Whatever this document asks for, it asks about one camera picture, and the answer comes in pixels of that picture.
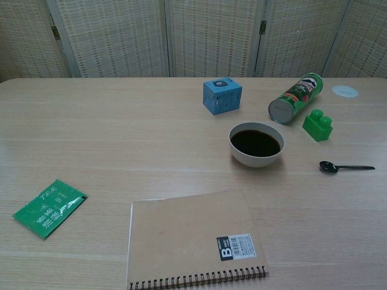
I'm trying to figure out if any kraft spiral notebook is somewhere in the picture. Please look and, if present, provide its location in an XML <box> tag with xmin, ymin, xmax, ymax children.
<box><xmin>126</xmin><ymin>190</ymin><xmax>269</xmax><ymax>290</ymax></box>

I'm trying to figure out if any black plastic spoon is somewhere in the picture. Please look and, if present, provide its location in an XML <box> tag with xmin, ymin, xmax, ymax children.
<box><xmin>319</xmin><ymin>161</ymin><xmax>376</xmax><ymax>174</ymax></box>

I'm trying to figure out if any white cup of black coffee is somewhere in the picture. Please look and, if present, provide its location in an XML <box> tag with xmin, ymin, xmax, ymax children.
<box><xmin>229</xmin><ymin>121</ymin><xmax>285</xmax><ymax>168</ymax></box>

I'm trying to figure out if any green Pringles can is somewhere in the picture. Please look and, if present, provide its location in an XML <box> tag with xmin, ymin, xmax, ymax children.
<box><xmin>268</xmin><ymin>72</ymin><xmax>324</xmax><ymax>125</ymax></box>

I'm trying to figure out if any white round table grommet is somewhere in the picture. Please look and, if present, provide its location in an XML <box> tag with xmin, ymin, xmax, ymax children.
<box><xmin>331</xmin><ymin>85</ymin><xmax>359</xmax><ymax>98</ymax></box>

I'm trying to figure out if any woven folding screen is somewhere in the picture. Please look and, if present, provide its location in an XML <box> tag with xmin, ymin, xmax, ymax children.
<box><xmin>0</xmin><ymin>0</ymin><xmax>387</xmax><ymax>79</ymax></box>

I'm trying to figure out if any green toy brick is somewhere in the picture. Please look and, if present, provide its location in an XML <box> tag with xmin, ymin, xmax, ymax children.
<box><xmin>302</xmin><ymin>109</ymin><xmax>334</xmax><ymax>143</ymax></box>

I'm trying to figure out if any blue cardboard box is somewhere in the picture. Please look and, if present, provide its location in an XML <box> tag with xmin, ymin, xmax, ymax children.
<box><xmin>202</xmin><ymin>77</ymin><xmax>243</xmax><ymax>116</ymax></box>

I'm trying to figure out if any green tea packet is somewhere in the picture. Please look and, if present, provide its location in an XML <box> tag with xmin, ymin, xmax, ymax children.
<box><xmin>12</xmin><ymin>179</ymin><xmax>88</xmax><ymax>240</ymax></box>

